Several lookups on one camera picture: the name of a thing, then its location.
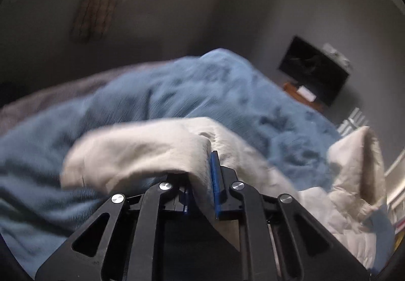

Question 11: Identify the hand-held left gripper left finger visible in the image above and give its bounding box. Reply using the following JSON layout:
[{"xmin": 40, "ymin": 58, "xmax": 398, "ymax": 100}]
[{"xmin": 35, "ymin": 172, "xmax": 192, "ymax": 281}]

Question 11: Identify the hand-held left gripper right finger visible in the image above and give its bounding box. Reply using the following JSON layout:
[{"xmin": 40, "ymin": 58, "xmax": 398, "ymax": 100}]
[{"xmin": 210, "ymin": 151, "xmax": 371, "ymax": 281}]

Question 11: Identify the beige puffer jacket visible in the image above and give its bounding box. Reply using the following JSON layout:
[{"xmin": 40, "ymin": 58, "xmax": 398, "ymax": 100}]
[{"xmin": 60, "ymin": 117, "xmax": 388, "ymax": 272}]

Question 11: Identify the blue fleece blanket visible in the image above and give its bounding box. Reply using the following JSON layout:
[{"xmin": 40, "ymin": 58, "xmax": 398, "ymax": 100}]
[{"xmin": 0, "ymin": 49, "xmax": 396, "ymax": 278}]

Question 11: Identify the wooden television stand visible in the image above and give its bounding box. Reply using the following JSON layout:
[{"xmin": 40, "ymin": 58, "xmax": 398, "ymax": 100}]
[{"xmin": 283, "ymin": 82, "xmax": 324, "ymax": 113}]

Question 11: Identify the white box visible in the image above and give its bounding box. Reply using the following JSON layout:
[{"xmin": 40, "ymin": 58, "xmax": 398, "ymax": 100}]
[{"xmin": 297, "ymin": 85, "xmax": 316, "ymax": 101}]

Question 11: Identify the white router with antennas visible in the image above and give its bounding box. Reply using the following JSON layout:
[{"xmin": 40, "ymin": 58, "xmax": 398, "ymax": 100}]
[{"xmin": 336, "ymin": 107, "xmax": 370, "ymax": 137}]

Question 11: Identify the black television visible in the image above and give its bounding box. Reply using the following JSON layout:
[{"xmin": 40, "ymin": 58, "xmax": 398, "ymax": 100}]
[{"xmin": 278, "ymin": 35, "xmax": 350, "ymax": 107}]

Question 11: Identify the grey bed sheet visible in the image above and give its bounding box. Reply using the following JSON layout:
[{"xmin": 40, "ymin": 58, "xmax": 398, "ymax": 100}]
[{"xmin": 0, "ymin": 63, "xmax": 178, "ymax": 134}]

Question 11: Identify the white door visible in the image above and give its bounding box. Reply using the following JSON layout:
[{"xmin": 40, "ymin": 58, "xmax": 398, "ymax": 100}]
[{"xmin": 383, "ymin": 148, "xmax": 405, "ymax": 206}]

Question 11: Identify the patterned hanging cloth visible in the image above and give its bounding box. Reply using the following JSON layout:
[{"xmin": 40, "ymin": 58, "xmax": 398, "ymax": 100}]
[{"xmin": 70, "ymin": 0, "xmax": 128, "ymax": 43}]

